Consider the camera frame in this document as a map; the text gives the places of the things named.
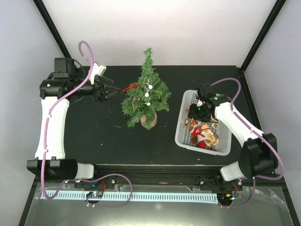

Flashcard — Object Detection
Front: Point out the red ribbon bow ornament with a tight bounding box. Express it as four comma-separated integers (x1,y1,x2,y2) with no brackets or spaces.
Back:
121,83,140,94

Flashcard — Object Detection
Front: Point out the white plastic basket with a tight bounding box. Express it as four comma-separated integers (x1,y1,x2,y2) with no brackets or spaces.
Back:
175,89,232,156

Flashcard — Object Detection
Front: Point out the small green christmas tree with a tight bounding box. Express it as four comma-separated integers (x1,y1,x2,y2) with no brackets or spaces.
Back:
121,48,171,130

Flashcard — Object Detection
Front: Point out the string of white lights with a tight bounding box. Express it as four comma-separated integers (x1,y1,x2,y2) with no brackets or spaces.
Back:
144,77,156,106

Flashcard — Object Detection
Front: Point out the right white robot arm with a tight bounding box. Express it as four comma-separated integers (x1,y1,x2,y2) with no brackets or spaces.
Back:
188,83,283,190

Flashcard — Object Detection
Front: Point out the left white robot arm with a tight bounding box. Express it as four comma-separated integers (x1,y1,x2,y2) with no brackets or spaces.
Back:
26,57,120,188

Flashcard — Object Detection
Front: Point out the pile of christmas ornaments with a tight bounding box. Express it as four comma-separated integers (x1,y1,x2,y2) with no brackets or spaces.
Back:
183,116,220,151

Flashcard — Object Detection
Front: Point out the right circuit board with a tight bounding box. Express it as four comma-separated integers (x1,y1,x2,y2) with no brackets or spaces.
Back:
217,193,235,200

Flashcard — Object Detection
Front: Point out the circuit board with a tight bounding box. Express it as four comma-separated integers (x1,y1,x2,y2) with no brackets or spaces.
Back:
86,191,103,199
217,193,235,200

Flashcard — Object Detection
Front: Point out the left circuit board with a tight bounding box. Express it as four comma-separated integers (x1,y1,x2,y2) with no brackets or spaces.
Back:
86,191,103,199

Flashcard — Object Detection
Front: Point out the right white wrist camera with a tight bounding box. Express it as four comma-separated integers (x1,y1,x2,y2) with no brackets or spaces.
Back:
197,100,203,107

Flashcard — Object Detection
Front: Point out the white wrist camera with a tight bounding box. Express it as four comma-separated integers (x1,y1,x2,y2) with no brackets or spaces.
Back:
197,100,203,107
89,62,107,85

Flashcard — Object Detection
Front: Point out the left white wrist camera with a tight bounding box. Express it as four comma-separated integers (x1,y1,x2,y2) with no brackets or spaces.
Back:
89,62,107,85

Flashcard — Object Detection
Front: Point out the right black frame post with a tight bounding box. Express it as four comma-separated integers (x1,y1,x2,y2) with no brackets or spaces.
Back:
240,0,286,73

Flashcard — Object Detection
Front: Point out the black frame post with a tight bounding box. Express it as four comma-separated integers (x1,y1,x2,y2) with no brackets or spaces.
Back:
33,0,71,57
240,0,286,73

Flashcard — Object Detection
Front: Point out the black aluminium rail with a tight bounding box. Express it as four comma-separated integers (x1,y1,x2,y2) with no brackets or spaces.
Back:
39,164,283,189

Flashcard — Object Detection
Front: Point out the left black frame post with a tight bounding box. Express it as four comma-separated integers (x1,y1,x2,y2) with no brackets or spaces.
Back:
33,0,71,57

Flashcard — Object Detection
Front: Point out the white slotted cable duct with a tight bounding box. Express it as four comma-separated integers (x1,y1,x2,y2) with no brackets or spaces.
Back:
54,190,218,204

